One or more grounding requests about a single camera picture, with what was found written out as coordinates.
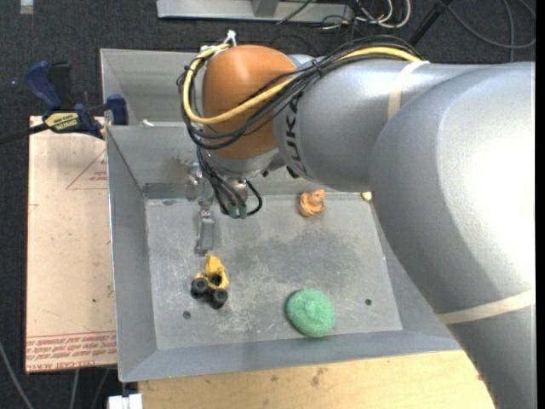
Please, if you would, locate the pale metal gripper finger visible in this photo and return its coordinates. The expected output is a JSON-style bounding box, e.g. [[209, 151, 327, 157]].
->
[[186, 164, 202, 200], [194, 210, 216, 256]]

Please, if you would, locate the green round scrub sponge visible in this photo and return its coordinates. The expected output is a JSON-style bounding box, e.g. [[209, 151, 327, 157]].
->
[[284, 288, 337, 339]]

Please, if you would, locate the yellow toy truck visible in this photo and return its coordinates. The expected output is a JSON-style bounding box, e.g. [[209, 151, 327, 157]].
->
[[190, 254, 231, 310]]

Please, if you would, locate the grey metal bin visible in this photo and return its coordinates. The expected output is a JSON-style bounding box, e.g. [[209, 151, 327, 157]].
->
[[100, 48, 463, 383]]

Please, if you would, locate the brown cardboard board, red print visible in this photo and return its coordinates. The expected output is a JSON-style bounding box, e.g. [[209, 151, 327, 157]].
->
[[25, 115, 118, 374]]

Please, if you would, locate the orange toy duck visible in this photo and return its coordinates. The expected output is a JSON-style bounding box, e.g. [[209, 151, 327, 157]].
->
[[297, 188, 327, 219]]

